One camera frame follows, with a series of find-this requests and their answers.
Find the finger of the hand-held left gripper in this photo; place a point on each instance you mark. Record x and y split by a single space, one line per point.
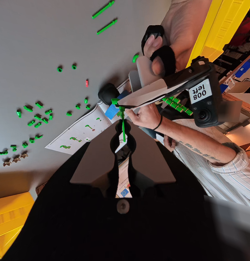
140 106
145 91

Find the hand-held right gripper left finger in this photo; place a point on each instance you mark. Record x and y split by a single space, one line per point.
92 163

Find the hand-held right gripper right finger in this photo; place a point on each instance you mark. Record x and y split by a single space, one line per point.
153 163

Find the green lego joint assembly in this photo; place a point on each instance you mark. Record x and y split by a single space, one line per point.
114 101

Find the thin green lego rod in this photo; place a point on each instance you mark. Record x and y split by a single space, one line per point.
124 130

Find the another person's forearm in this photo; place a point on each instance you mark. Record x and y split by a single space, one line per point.
198 146

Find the green lego elbow piece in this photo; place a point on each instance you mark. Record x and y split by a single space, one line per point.
135 58

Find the lego bamboo plant model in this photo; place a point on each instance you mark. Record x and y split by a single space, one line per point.
175 106

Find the lego instruction booklet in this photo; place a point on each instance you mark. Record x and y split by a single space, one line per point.
76 130

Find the scattered small green lego pieces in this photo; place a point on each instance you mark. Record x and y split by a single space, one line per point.
28 108

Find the person's left hand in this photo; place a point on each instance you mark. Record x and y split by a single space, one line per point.
184 24

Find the blue plastic bin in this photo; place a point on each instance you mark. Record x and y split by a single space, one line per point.
223 88
246 68

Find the blue masking tape roll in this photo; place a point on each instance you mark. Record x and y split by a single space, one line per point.
113 110

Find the laminated instruction sheet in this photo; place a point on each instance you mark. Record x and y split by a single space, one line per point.
122 179

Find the black rounded device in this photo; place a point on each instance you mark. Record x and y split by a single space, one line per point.
107 93

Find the row of green round bricks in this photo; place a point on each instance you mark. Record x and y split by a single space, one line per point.
69 113

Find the yellow plastic bin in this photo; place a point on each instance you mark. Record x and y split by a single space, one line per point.
224 24
12 214

